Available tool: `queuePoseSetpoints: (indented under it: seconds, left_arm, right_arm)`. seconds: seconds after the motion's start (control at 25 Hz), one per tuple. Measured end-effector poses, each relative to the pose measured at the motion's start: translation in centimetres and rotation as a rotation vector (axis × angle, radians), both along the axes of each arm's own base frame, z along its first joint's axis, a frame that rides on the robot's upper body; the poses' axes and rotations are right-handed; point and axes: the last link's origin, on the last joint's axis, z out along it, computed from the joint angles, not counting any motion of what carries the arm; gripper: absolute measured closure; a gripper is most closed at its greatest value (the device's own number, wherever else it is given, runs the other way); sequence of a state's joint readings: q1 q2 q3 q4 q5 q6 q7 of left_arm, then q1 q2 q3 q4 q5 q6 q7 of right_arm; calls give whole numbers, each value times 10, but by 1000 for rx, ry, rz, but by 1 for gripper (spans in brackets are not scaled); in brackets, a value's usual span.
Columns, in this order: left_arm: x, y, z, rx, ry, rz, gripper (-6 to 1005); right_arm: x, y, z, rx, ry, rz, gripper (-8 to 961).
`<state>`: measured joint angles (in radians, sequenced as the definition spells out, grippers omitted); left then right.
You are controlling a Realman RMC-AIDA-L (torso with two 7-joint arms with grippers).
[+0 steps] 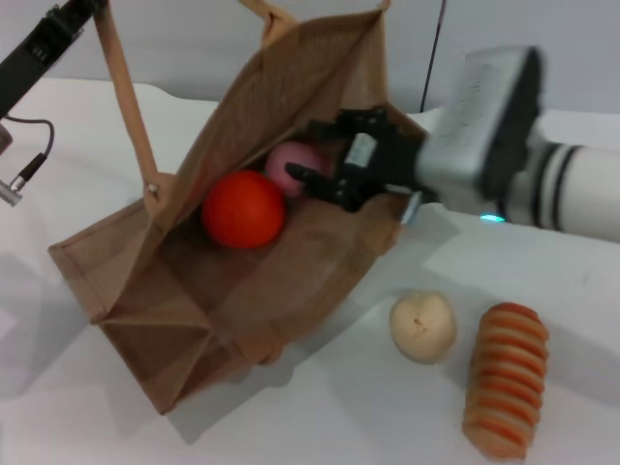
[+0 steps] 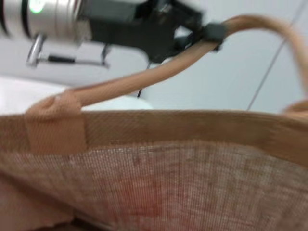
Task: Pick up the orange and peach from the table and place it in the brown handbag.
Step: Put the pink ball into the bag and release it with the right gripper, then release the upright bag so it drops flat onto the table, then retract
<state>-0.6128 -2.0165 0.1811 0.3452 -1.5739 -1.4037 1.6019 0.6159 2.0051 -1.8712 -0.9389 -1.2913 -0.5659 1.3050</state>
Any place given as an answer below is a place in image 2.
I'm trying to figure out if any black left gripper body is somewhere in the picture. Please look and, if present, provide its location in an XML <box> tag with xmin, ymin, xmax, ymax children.
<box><xmin>79</xmin><ymin>0</ymin><xmax>205</xmax><ymax>64</ymax></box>

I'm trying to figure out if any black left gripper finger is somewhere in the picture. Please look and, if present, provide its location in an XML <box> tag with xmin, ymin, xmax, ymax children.
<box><xmin>173</xmin><ymin>30</ymin><xmax>205</xmax><ymax>53</ymax></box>
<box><xmin>201</xmin><ymin>23</ymin><xmax>227</xmax><ymax>47</ymax></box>

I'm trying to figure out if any brown jute handbag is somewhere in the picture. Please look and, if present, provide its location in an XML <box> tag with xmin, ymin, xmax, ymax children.
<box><xmin>0</xmin><ymin>14</ymin><xmax>308</xmax><ymax>231</ymax></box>

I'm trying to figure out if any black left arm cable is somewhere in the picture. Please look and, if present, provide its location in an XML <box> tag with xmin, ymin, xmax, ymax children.
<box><xmin>26</xmin><ymin>33</ymin><xmax>111</xmax><ymax>70</ymax></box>

